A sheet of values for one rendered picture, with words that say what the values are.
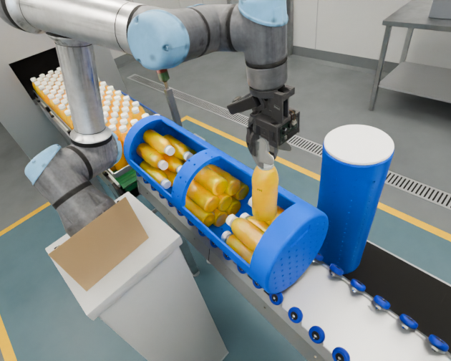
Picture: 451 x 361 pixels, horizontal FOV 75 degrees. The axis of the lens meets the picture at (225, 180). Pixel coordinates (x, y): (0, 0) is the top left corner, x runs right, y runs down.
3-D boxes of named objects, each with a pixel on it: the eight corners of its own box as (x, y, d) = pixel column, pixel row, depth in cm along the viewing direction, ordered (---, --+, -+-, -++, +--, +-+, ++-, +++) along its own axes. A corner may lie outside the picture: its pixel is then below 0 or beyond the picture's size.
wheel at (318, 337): (325, 336, 79) (328, 333, 80) (311, 324, 82) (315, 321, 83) (318, 348, 80) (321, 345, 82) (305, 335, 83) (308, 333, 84)
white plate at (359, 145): (400, 131, 127) (399, 133, 128) (336, 119, 140) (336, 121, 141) (385, 170, 112) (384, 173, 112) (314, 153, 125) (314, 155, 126)
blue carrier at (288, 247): (270, 309, 90) (262, 263, 70) (137, 181, 144) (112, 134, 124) (326, 249, 101) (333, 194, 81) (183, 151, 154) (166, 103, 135)
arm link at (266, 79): (236, 64, 54) (267, 47, 57) (240, 87, 57) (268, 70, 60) (267, 73, 49) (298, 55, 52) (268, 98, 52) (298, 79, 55)
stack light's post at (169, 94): (203, 209, 251) (166, 91, 176) (200, 206, 254) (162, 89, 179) (207, 206, 253) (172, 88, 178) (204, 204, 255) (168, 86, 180)
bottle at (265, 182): (258, 203, 87) (258, 150, 75) (280, 210, 84) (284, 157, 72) (247, 218, 83) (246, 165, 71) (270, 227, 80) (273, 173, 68)
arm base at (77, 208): (64, 241, 76) (38, 211, 74) (76, 233, 90) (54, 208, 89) (114, 204, 79) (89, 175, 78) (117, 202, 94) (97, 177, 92)
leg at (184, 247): (195, 278, 206) (169, 223, 163) (190, 273, 209) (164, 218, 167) (201, 273, 208) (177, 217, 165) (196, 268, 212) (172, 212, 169)
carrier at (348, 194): (366, 246, 187) (321, 229, 201) (401, 133, 128) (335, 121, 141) (352, 283, 172) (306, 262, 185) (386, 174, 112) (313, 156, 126)
